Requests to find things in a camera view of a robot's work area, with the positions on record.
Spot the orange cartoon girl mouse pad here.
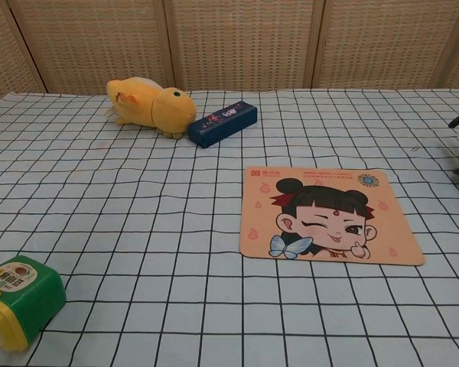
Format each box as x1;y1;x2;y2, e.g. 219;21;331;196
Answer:
239;165;426;268

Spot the dark blue rectangular box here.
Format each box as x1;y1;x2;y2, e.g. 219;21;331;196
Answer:
187;99;258;148

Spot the woven bamboo folding screen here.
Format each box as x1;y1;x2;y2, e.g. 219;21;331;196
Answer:
0;0;459;109

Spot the yellow plush toy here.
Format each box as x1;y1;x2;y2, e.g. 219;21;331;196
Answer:
106;76;198;139

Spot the white checked tablecloth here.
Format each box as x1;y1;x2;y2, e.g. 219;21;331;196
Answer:
0;87;459;367

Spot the green container with yellow lid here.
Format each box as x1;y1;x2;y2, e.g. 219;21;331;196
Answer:
0;255;67;352

